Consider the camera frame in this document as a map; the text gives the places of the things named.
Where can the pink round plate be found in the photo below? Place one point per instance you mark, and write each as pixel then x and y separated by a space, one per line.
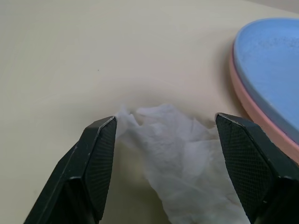
pixel 268 127

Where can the white tissue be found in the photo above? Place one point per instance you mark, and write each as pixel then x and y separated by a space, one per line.
pixel 168 151

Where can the blue round plate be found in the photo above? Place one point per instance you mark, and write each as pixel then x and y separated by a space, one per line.
pixel 268 58

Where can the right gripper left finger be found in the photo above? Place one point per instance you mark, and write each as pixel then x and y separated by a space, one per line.
pixel 77 177

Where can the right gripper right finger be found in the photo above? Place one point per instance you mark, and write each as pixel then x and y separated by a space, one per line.
pixel 254 168

